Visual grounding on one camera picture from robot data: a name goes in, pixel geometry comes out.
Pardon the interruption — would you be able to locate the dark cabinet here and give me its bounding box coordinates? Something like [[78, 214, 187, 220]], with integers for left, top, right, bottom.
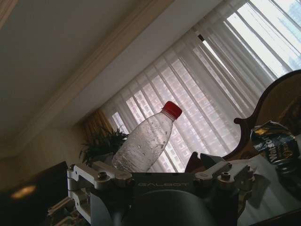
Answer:
[[0, 161, 69, 226]]

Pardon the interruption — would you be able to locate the silver-black right gripper left finger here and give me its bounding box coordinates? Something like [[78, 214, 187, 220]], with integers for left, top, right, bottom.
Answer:
[[67, 161, 134, 220]]

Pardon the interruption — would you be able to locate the white sheer curtain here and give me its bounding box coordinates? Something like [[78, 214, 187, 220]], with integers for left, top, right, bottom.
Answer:
[[100, 0, 301, 174]]

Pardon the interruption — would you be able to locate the green potted plant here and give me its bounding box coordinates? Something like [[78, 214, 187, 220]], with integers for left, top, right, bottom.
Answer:
[[79, 128, 130, 166]]

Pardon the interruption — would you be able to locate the silver-black right gripper right finger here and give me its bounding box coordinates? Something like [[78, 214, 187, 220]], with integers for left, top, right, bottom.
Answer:
[[194, 153, 256, 189]]

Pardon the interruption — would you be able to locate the crushed dark drink can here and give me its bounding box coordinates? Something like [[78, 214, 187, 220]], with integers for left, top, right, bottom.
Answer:
[[251, 121, 301, 175]]

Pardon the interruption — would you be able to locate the golden drape curtain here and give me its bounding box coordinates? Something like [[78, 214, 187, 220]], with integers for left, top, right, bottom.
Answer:
[[81, 109, 114, 147]]

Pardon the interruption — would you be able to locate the clear plastic bottle red cap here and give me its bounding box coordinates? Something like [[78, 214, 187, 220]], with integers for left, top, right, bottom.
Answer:
[[111, 101, 183, 174]]

